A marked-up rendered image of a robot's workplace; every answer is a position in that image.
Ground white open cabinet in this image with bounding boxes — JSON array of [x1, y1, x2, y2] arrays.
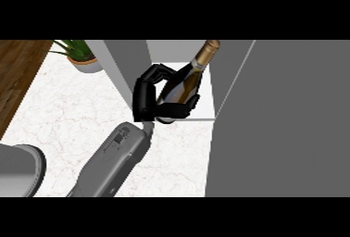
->
[[84, 39, 255, 122]]

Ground dark wine bottle gold neck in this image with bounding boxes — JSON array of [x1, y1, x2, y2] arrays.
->
[[155, 39, 223, 125]]

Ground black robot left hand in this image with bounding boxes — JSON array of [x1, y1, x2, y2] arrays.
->
[[131, 63, 202, 123]]

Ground pale grey rounded appliance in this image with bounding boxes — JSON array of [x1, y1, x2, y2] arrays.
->
[[0, 143, 47, 198]]

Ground dark grey cabinet door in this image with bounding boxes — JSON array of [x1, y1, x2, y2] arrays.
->
[[204, 39, 350, 198]]

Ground green plant in grey pot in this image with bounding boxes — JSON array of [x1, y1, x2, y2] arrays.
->
[[47, 39, 105, 74]]

